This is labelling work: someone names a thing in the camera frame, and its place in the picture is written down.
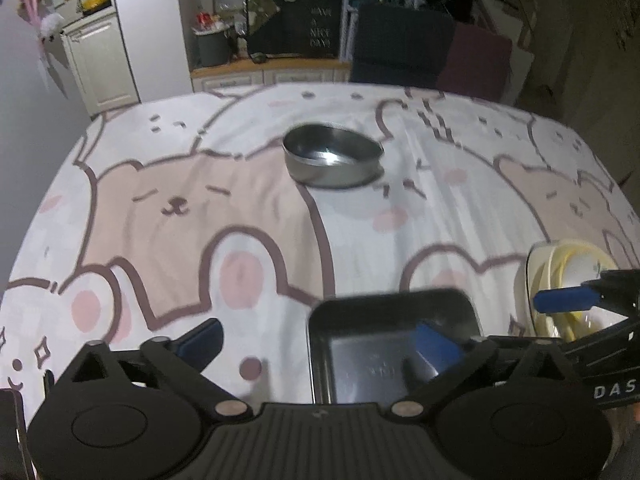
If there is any bear print tablecloth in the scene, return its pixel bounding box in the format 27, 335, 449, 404
0, 82, 640, 413

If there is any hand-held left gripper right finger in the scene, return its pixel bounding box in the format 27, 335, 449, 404
386, 320, 576, 421

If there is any maroon chair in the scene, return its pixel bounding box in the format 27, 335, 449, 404
437, 22, 514, 107

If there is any dark blue chair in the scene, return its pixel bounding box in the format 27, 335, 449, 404
349, 2, 457, 89

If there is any pink ribbon with pompom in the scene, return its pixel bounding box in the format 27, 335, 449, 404
17, 0, 68, 96

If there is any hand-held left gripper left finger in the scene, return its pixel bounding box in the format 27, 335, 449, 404
57, 317, 253, 422

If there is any grey trash bin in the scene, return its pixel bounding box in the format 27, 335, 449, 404
194, 27, 232, 69

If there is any white base cabinet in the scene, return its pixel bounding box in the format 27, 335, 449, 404
61, 9, 140, 117

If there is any round steel bowl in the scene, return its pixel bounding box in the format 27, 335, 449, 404
282, 123, 385, 190

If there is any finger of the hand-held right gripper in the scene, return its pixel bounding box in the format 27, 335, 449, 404
564, 316, 640, 363
532, 269, 640, 314

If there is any cream bowl with handles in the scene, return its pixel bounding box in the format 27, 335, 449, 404
525, 240, 622, 341

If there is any wooden low counter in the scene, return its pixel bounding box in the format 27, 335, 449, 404
191, 57, 352, 92

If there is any square steel container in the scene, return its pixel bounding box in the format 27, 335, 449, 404
306, 287, 484, 406

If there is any black phone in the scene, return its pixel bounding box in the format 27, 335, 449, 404
0, 389, 30, 480

